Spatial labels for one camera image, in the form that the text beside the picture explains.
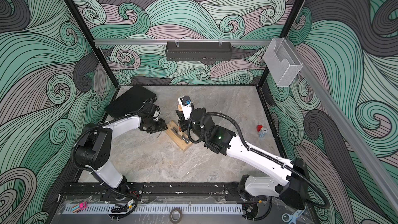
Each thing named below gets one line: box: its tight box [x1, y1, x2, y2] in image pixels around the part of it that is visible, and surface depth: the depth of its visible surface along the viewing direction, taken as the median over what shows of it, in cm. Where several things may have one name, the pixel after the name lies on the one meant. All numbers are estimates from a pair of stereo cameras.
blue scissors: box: [281, 206, 307, 224], surface depth 68 cm
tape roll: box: [169, 207, 183, 224], surface depth 67 cm
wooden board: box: [165, 120, 193, 152], surface depth 89 cm
